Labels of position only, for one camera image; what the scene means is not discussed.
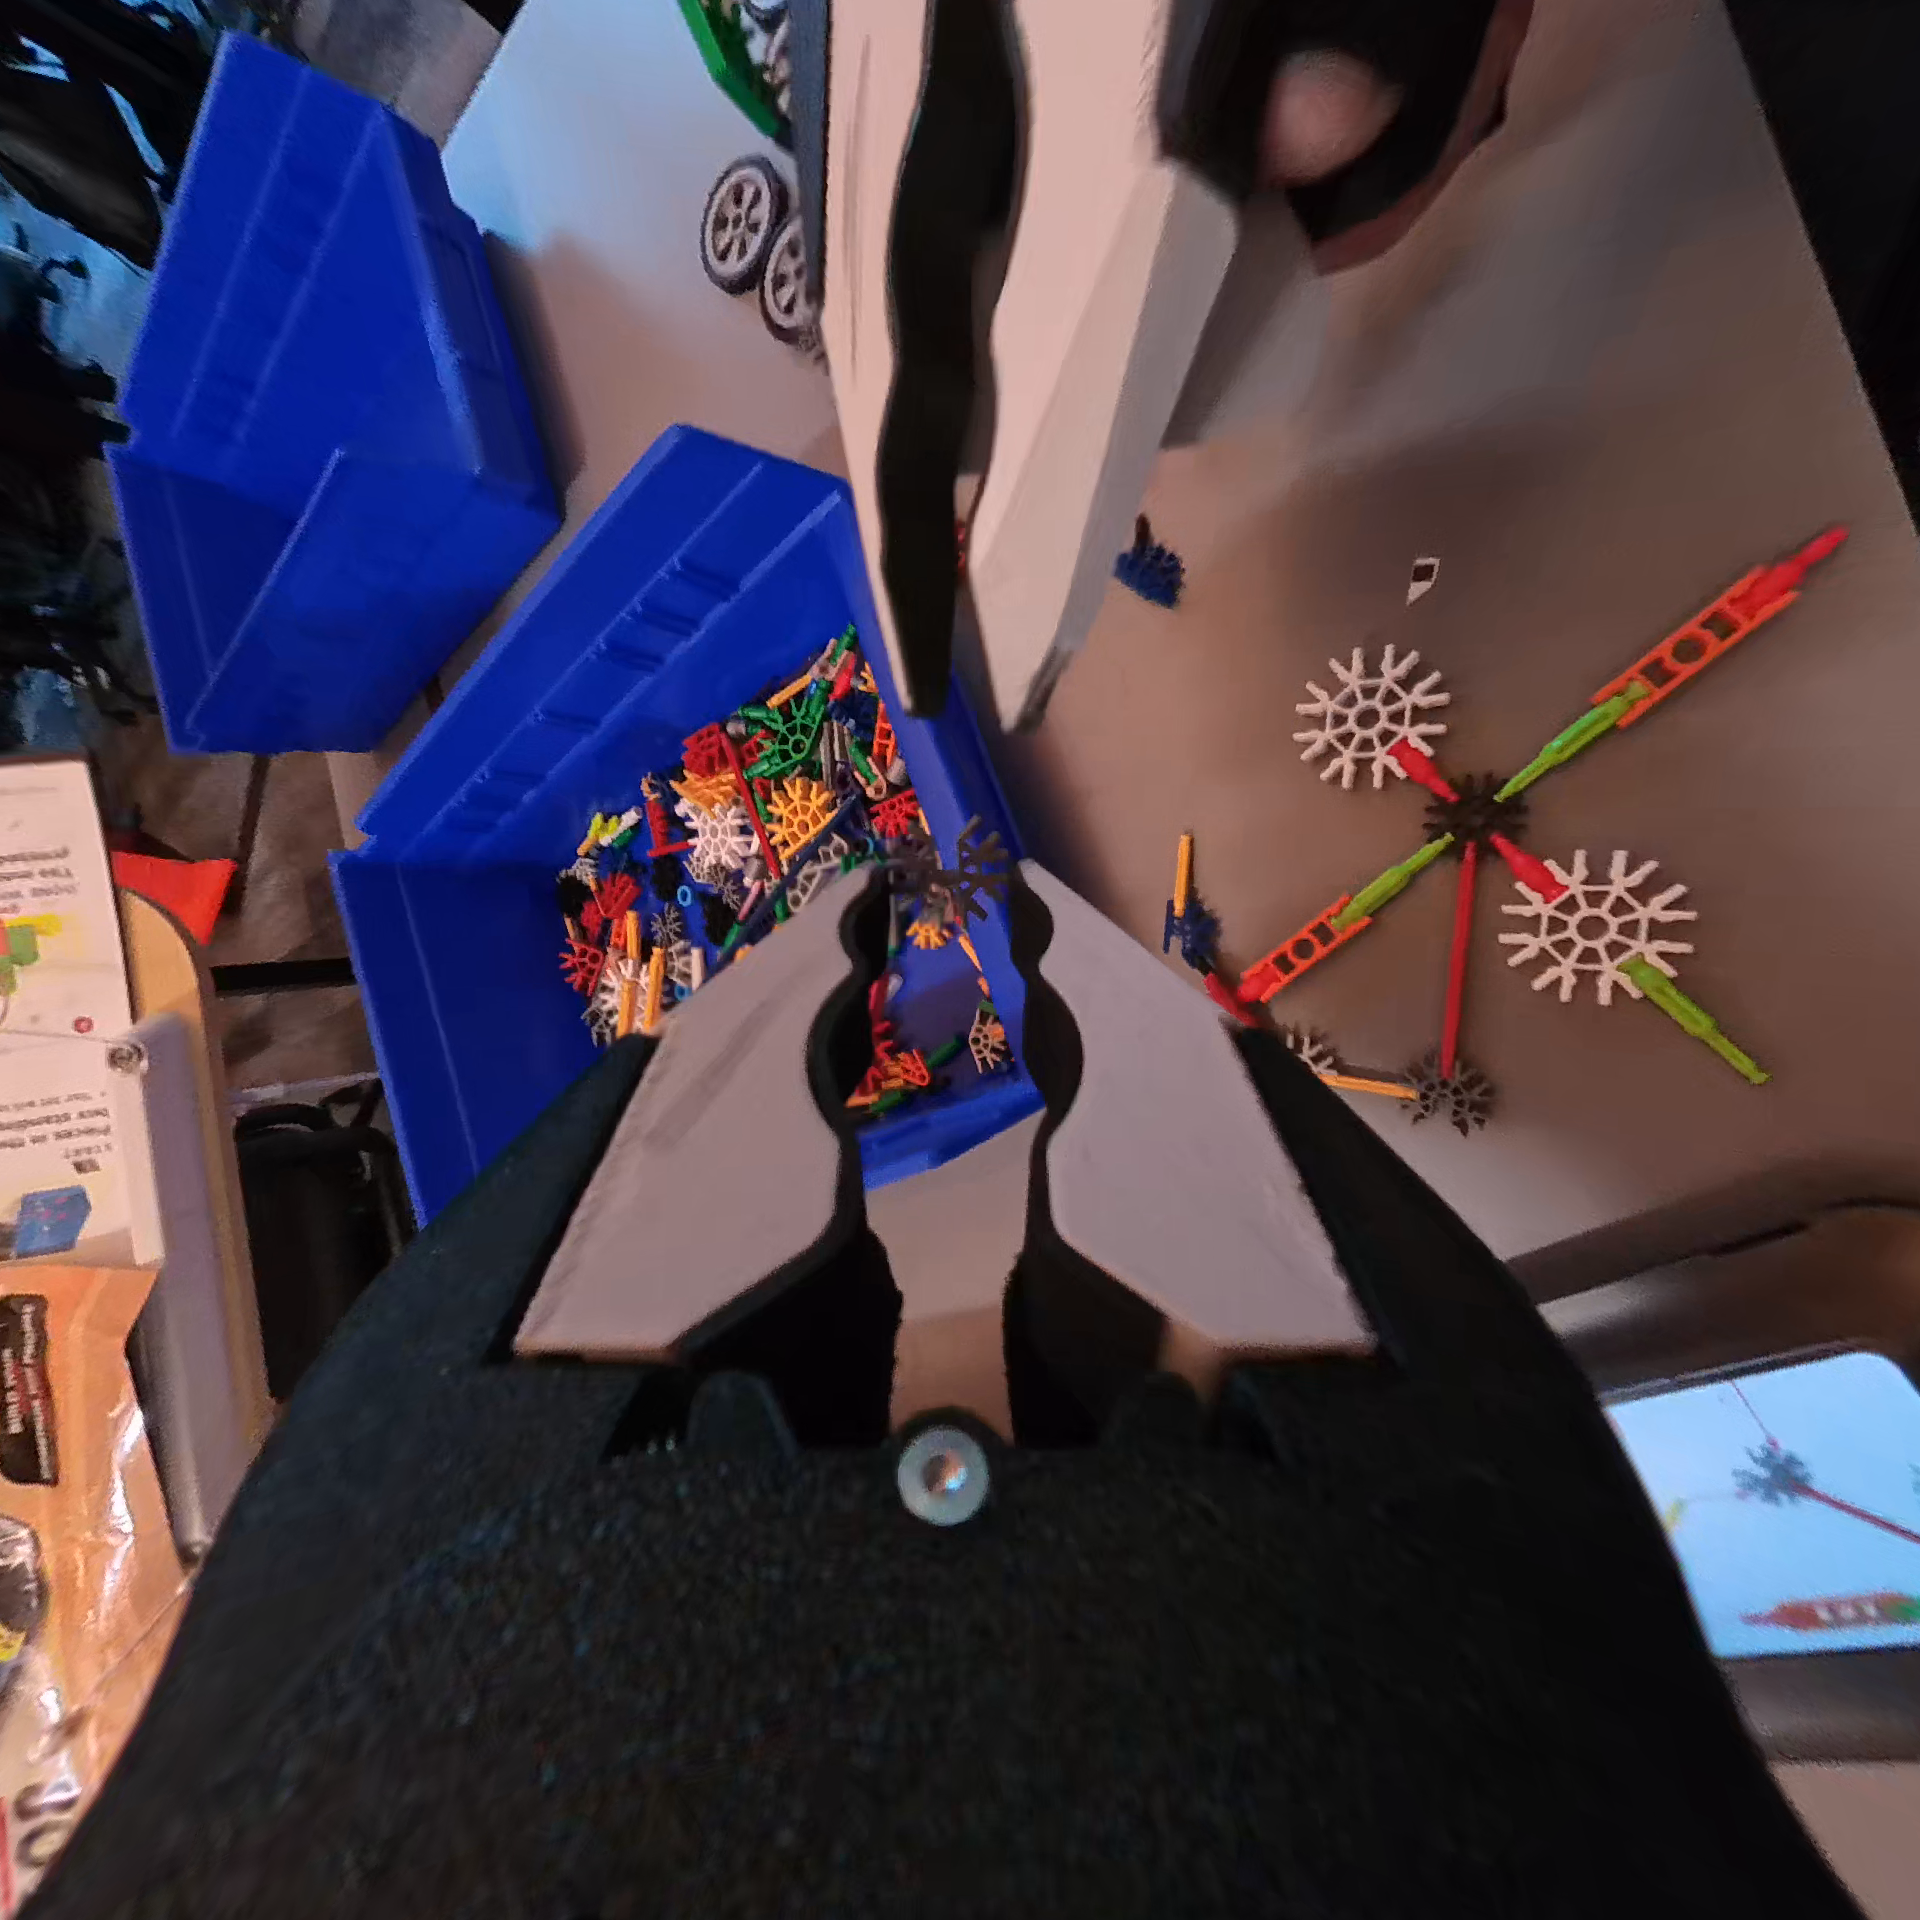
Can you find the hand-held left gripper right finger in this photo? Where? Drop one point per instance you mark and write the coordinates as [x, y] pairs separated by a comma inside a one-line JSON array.
[[1201, 1201]]

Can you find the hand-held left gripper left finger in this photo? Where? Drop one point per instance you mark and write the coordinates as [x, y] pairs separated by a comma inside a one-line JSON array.
[[689, 1201]]

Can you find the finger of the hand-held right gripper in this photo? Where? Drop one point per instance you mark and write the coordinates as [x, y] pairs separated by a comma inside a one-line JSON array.
[[1096, 344], [858, 224]]

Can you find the pale grey toy connector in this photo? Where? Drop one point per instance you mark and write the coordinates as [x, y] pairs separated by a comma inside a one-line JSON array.
[[1309, 1046]]

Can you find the red connector with black rod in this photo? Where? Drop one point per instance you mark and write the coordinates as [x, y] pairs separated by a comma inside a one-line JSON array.
[[1231, 998]]

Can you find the yellow toy rod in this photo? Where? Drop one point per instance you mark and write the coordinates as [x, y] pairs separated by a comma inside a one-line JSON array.
[[1182, 874], [1374, 1085]]

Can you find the blue toy connector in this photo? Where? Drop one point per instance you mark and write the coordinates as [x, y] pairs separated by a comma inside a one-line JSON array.
[[1194, 938], [1149, 569]]

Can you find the pile of colourful toy pieces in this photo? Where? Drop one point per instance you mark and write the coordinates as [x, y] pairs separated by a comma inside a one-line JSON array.
[[721, 841]]

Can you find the dark grey toy connector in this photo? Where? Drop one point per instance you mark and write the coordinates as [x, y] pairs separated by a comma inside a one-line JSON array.
[[949, 878]]

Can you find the blue plastic bin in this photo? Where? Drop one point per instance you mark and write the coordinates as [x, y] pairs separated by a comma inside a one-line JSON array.
[[495, 841]]

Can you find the toy rod and connector assembly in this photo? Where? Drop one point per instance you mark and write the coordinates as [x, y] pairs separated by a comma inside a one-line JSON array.
[[1478, 818]]

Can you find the person's right hand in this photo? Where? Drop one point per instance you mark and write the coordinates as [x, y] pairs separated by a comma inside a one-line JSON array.
[[1335, 118]]

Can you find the wheeled toy model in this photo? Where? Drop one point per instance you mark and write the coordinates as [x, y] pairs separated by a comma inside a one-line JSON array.
[[746, 224]]

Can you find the shiny metal fitting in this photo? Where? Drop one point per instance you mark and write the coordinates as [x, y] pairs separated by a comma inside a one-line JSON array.
[[1725, 1289]]

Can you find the empty blue divided bin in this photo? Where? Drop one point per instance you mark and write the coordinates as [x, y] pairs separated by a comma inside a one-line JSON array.
[[331, 451]]

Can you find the orange traffic cone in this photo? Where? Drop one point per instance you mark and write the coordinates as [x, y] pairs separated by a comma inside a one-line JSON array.
[[178, 889]]

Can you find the white instruction sheet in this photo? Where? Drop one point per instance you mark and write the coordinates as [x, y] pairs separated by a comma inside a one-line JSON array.
[[61, 1051]]

